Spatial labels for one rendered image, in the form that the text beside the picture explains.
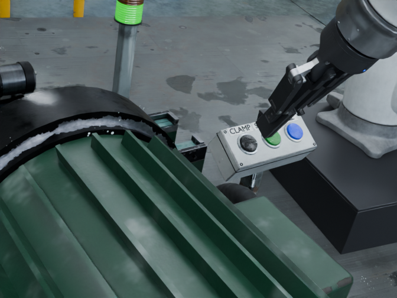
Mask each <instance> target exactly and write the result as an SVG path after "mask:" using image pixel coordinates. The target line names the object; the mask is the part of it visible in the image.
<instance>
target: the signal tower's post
mask: <svg viewBox="0 0 397 298"><path fill-rule="evenodd" d="M114 20H115V21H116V22H117V23H119V29H118V41H117V47H116V58H115V69H114V75H113V86H112V91H113V92H115V93H117V94H120V95H122V96H124V97H126V98H128V99H129V93H130V88H131V78H132V69H133V63H134V54H135V44H136V35H137V30H138V25H140V24H142V20H141V22H140V23H138V24H125V23H122V22H119V21H117V20H116V19H115V16H114Z"/></svg>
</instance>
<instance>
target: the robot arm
mask: <svg viewBox="0 0 397 298"><path fill-rule="evenodd" d="M344 81H346V85H345V89H344V94H343V95H341V94H339V93H336V92H331V91H332V90H334V89H335V88H336V87H338V86H339V85H340V84H342V83H343V82H344ZM327 94H328V95H327ZM326 95H327V99H326V100H327V102H328V103H329V104H330V105H331V106H332V107H333V108H334V109H335V110H332V111H327V112H319V113H318V114H317V117H316V121H317V122H319V123H320V124H323V125H325V126H327V127H329V128H330V129H332V130H333V131H335V132H336V133H338V134H339V135H341V136H342V137H344V138H345V139H347V140H348V141H350V142H351V143H353V144H354V145H356V146H357V147H359V148H360V149H361V150H363V151H364V152H365V153H366V155H368V156H369V157H371V158H381V156H383V155H384V154H385V153H388V152H390V151H393V150H396V149H397V0H341V1H340V3H339V4H338V6H337V9H336V16H335V17H334V18H333V19H332V20H331V21H330V22H329V23H328V24H327V25H326V26H325V27H324V28H323V30H322V32H321V35H320V48H319V49H318V50H316V51H315V52H313V54H312V55H310V56H309V58H308V59H307V62H306V64H303V65H302V66H298V65H295V63H291V64H289V65H288V66H287V67H286V72H285V74H284V76H283V78H282V79H281V81H280V82H279V83H278V85H277V87H276V88H275V90H274V91H273V92H272V94H271V96H270V97H269V99H268V101H269V103H270V104H271V106H270V107H269V108H268V109H267V110H266V112H265V113H264V114H263V115H262V116H261V117H260V118H259V119H258V120H257V121H256V122H255V123H256V125H257V127H258V128H259V130H260V132H261V134H262V136H263V138H264V139H265V138H269V137H272V136H273V135H274V134H275V133H276V132H277V131H278V130H280V129H281V128H282V127H283V126H284V125H285V124H286V123H287V122H288V121H289V120H290V119H291V118H292V117H293V116H294V115H295V114H296V112H297V114H298V116H301V115H304V114H305V112H304V110H303V108H304V107H306V106H308V107H312V106H313V105H314V104H315V103H317V102H318V101H319V100H321V99H322V98H323V97H325V96H326ZM295 111H296V112H295Z"/></svg>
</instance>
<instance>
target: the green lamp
mask: <svg viewBox="0 0 397 298"><path fill-rule="evenodd" d="M142 9H143V4H142V5H139V6H129V5H124V4H122V3H120V2H119V1H118V0H117V1H116V11H115V19H116V20H117V21H119V22H122V23H125V24H138V23H140V22H141V19H142V11H143V10H142Z"/></svg>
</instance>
